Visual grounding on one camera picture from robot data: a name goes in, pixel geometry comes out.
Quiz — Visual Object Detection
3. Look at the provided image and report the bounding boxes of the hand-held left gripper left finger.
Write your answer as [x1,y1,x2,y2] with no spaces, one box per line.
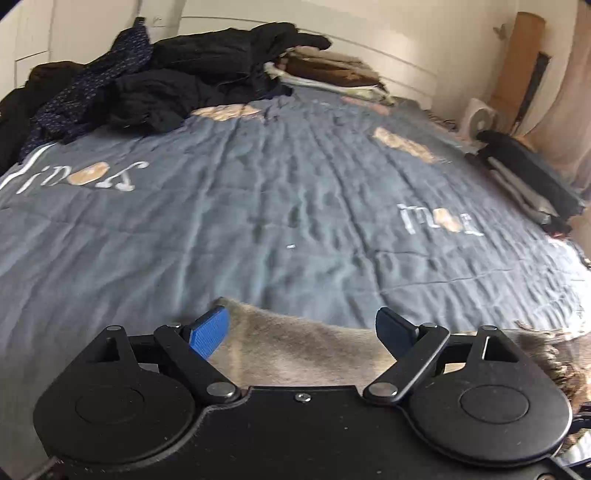
[85,306,242,404]

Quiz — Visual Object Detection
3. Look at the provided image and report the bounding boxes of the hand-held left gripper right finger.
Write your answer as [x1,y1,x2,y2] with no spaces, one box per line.
[363,306,526,406]

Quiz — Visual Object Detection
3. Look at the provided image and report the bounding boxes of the brown plaid scarf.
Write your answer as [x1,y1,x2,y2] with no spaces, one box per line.
[208,296,591,409]

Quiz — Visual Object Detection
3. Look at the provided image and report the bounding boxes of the stack of folded black clothes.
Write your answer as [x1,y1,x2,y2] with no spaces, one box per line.
[475,129,585,237]

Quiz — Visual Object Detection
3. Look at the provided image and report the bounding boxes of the pile of dark clothes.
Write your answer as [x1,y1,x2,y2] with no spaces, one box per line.
[0,21,333,172]

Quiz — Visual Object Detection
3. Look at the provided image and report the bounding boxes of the stack of folded brown clothes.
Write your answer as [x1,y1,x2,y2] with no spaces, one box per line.
[264,44,396,108]

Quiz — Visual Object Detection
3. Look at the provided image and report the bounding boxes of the blue-grey printed quilt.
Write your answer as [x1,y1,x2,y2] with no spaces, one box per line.
[0,93,591,457]

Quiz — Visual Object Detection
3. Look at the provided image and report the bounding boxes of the white fan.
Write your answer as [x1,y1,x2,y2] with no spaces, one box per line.
[461,97,502,142]

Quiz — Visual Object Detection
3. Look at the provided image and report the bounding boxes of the white bed headboard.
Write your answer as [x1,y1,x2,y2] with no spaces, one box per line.
[179,15,440,112]

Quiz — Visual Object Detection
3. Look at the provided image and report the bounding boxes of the black narrow board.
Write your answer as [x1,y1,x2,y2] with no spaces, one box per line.
[521,52,553,136]

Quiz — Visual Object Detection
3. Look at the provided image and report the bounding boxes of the beige curtain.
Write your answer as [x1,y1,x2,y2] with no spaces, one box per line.
[525,0,591,186]

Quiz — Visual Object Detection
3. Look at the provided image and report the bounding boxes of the brown cardboard sheet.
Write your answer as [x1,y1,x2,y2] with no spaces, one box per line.
[488,11,549,136]

